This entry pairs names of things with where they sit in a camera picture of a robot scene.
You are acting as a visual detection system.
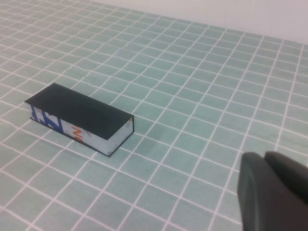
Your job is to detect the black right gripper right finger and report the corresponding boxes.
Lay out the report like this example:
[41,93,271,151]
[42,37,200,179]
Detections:
[264,151,308,231]

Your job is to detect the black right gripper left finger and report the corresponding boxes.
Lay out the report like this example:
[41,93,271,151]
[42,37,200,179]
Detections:
[237,152,299,231]

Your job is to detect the black printed glasses case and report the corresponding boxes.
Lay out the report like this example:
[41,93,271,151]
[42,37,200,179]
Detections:
[24,82,135,157]

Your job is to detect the green checked tablecloth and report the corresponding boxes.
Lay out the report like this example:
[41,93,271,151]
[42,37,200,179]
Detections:
[0,0,308,231]

